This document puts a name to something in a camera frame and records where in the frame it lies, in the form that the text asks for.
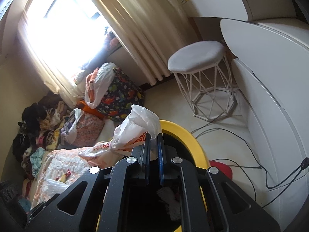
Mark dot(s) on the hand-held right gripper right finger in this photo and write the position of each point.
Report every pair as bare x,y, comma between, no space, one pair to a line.
160,159

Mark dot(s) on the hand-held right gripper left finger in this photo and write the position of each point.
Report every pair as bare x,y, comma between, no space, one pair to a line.
146,159

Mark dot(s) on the yellow-rimmed black trash bin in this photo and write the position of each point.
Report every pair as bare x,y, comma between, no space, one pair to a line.
183,133

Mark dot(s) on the white orange-print plastic bag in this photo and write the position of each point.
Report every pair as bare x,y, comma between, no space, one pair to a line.
135,125

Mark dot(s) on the clear plastic bag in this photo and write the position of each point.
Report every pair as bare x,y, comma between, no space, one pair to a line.
55,186

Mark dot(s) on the small yellow wrapper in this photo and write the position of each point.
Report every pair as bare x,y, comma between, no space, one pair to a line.
64,177

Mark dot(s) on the white crumpled cloth in bin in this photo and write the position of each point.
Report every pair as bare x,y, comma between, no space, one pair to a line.
169,198

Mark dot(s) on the light blue cloth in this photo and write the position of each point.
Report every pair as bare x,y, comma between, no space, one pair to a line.
38,159

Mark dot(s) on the red flat item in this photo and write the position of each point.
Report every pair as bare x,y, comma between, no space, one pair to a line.
223,168

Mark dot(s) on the pink floral bag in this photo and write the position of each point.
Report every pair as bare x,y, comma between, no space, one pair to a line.
89,128

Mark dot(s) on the peach and white blanket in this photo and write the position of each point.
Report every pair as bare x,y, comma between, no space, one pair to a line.
67,159

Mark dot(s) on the dinosaur print fabric basket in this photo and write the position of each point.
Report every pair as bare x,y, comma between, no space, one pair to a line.
120,94

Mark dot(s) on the orange bag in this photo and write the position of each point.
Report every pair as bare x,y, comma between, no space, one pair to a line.
91,111

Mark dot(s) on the white grey tote bag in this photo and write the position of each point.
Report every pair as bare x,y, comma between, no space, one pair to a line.
72,133

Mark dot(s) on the lilac cloth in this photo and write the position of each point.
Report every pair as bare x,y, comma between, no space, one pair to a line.
64,135

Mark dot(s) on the large pile of clothes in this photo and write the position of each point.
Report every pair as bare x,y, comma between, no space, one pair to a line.
31,116

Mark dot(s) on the peach cloth bundle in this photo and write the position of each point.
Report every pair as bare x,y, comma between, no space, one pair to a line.
90,87

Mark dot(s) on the white plastic bag of clothes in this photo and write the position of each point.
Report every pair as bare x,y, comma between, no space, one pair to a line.
103,77

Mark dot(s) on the heap of jackets and quilts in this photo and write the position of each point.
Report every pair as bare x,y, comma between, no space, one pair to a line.
112,41

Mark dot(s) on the narrow cream curtain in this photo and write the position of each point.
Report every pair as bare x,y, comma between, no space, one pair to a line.
48,77

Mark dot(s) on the wide cream curtain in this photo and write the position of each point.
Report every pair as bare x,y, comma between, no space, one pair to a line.
135,29

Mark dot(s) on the white rounded cabinet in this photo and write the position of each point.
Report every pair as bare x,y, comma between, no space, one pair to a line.
277,65

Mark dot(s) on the dark-framed window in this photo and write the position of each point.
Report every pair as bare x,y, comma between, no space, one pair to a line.
60,17

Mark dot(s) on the white dressing table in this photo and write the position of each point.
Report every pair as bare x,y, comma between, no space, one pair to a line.
217,2

